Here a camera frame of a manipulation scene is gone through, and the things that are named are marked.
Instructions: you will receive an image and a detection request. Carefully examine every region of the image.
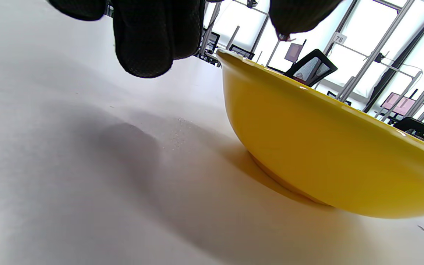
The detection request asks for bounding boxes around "person's left hand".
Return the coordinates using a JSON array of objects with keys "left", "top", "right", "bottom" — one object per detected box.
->
[{"left": 47, "top": 0, "right": 344, "bottom": 79}]

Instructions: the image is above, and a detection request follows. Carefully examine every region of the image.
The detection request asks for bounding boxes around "black framed monitor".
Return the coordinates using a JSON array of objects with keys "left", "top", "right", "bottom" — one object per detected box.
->
[
  {"left": 229, "top": 44, "right": 255, "bottom": 60},
  {"left": 202, "top": 29, "right": 221, "bottom": 53}
]

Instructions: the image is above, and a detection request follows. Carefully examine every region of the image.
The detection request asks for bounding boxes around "yellow plastic bowl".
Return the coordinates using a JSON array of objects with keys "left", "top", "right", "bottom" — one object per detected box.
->
[{"left": 216, "top": 49, "right": 424, "bottom": 219}]

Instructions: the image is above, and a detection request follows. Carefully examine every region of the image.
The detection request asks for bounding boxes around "black office chair chrome base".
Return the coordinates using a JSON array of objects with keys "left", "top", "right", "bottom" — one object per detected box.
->
[{"left": 284, "top": 49, "right": 338, "bottom": 88}]

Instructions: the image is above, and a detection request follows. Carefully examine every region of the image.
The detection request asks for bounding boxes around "monitor with pink screen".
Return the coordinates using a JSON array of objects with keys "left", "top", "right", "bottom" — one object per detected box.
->
[
  {"left": 285, "top": 40, "right": 307, "bottom": 64},
  {"left": 381, "top": 92, "right": 418, "bottom": 117}
]

